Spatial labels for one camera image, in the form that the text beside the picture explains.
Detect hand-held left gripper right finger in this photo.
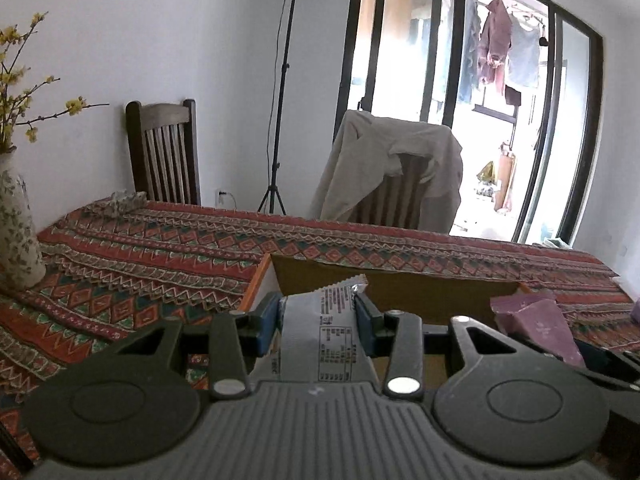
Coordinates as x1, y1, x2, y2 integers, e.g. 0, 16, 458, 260
354, 290, 541, 402

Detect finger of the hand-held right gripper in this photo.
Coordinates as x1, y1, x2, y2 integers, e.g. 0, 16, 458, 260
570, 342, 640, 392

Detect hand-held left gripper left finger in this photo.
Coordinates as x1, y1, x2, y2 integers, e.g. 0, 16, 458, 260
107, 292, 281, 402

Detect silver snack packet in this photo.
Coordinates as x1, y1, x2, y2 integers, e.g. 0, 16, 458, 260
250, 274, 381, 383

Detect orange cardboard box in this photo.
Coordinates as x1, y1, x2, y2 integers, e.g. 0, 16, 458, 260
237, 254, 533, 386

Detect purple snack packet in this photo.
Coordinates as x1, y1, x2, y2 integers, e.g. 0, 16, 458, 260
490, 291, 587, 368

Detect patterned red tablecloth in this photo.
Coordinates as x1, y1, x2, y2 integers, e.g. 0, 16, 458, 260
0, 199, 640, 466

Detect brown wooden chair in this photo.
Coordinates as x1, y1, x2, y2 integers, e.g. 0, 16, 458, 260
347, 152, 436, 233

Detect beige jacket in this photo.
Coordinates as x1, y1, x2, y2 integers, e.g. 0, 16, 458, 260
309, 109, 463, 235

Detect tall orange balcony item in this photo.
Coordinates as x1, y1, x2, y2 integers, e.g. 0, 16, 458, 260
494, 152, 518, 213

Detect dark wooden chair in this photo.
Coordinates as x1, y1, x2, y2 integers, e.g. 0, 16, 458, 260
125, 99, 202, 206

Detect light stand tripod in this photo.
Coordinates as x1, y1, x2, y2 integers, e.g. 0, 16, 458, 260
257, 0, 313, 215

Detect floral ceramic vase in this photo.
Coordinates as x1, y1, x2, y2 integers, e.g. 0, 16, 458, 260
0, 152, 47, 291

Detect yellow flower branches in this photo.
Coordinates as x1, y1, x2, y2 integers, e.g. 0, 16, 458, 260
0, 10, 110, 153

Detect blue hanging garment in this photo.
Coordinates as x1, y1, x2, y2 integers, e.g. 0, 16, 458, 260
457, 0, 482, 103

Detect pink hanging garment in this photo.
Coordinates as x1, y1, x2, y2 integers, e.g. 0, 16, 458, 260
477, 0, 513, 96

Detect grey hanging shirt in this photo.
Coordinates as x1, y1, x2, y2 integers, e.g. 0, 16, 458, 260
505, 20, 543, 88

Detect black sliding door frame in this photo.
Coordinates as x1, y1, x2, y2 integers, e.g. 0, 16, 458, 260
332, 0, 606, 246

